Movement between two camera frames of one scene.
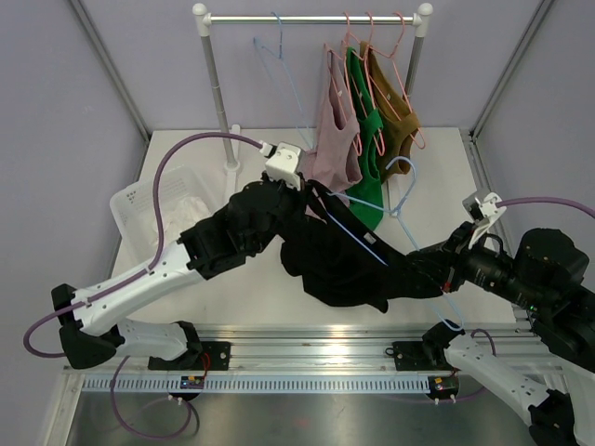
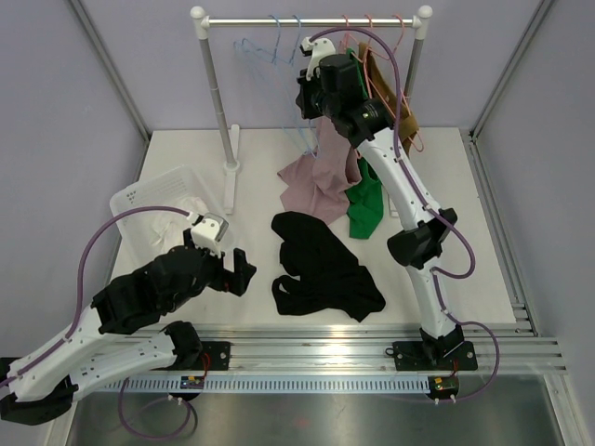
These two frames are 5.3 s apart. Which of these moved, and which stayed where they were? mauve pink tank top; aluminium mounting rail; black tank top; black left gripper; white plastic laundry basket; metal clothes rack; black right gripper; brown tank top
Moved: black left gripper; black tank top; black right gripper; mauve pink tank top
Stayed: metal clothes rack; aluminium mounting rail; brown tank top; white plastic laundry basket
